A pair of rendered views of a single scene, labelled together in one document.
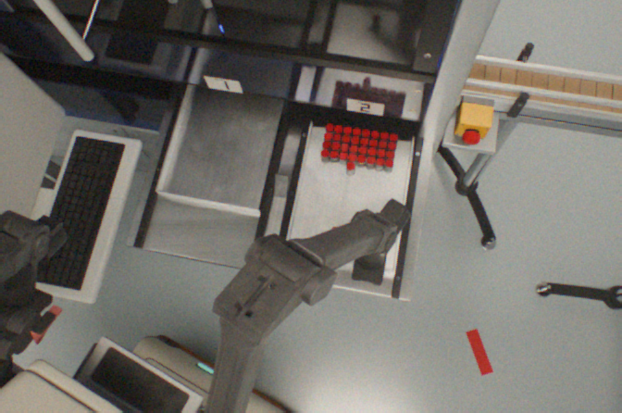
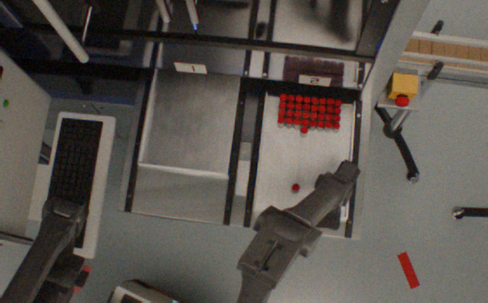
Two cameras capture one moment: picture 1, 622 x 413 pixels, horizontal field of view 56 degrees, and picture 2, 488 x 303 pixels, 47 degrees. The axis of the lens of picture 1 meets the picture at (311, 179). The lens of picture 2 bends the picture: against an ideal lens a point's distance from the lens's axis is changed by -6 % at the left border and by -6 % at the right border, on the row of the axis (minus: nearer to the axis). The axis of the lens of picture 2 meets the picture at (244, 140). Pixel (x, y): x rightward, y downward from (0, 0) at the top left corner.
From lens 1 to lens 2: 0.29 m
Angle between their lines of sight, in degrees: 3
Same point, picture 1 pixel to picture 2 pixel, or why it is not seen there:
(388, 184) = (335, 143)
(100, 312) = not seen: hidden behind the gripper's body
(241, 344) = (259, 289)
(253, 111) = (213, 85)
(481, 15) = (410, 21)
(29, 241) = (75, 219)
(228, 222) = (201, 185)
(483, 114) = (410, 82)
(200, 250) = (179, 211)
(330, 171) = (286, 135)
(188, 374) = not seen: outside the picture
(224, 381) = not seen: outside the picture
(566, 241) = (475, 170)
